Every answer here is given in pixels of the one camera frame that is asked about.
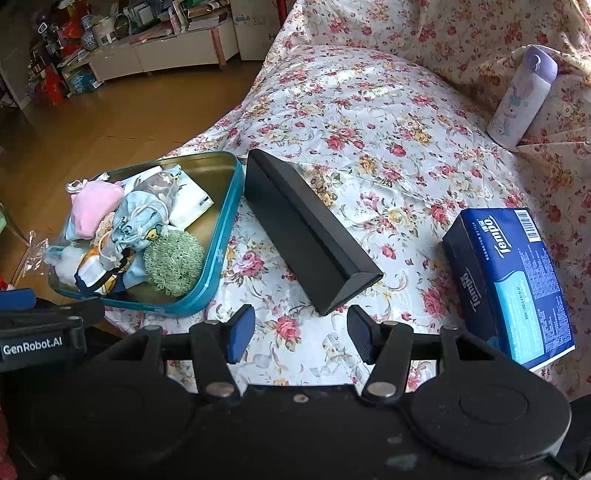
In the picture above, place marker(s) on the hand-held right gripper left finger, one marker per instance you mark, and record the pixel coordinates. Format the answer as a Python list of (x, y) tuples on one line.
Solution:
[(241, 332)]

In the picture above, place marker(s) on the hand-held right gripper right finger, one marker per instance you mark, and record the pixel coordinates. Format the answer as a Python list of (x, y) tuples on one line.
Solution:
[(362, 332)]

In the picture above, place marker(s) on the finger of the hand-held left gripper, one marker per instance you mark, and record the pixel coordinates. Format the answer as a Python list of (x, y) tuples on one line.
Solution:
[(16, 299)]

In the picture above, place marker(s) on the clear plastic bag of masks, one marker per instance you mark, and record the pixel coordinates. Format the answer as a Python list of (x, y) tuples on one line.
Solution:
[(62, 261)]

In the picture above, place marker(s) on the teal metal tin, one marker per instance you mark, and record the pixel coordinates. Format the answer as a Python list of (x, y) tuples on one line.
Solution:
[(221, 194)]

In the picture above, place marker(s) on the blue tissue pack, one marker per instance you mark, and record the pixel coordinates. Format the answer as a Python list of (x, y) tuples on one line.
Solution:
[(508, 286)]

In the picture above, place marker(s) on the yellow and navy pouch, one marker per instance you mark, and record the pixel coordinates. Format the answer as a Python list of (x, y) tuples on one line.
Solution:
[(99, 274)]

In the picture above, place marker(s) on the green knitted scrubber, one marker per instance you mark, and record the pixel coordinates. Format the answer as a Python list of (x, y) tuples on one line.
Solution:
[(175, 263)]

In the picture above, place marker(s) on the black triangular box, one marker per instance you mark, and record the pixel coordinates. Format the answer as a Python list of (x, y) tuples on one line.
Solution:
[(304, 230)]

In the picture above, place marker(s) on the pink pouch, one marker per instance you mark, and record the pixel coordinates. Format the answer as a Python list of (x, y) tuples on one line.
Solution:
[(94, 207)]

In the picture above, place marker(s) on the white tissue packet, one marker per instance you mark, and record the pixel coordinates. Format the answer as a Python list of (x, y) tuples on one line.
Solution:
[(191, 205)]

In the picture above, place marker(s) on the grey patterned pouch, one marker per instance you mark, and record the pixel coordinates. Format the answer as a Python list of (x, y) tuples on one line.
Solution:
[(154, 189)]

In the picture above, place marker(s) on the floral covered sofa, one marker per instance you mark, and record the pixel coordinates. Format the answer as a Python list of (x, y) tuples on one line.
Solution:
[(369, 115)]

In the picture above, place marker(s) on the dark shelf unit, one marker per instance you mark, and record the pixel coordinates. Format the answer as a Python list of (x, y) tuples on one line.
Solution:
[(18, 69)]

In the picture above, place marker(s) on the floral cushion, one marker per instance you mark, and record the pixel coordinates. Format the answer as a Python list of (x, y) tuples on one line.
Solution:
[(558, 152)]

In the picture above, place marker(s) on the blue and white vase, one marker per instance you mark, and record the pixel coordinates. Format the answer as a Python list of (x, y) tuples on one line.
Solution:
[(90, 32)]

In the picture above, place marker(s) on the purple and white bottle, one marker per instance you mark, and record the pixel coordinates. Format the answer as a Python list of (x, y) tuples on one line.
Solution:
[(519, 101)]

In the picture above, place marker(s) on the white low cabinet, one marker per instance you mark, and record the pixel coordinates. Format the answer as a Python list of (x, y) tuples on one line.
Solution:
[(161, 53)]

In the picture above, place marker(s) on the pile of household clutter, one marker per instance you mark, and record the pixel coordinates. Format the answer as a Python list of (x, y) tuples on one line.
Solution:
[(115, 23)]

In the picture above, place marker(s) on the red vacuum cleaner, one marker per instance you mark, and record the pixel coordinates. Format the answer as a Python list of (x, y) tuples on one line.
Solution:
[(279, 4)]

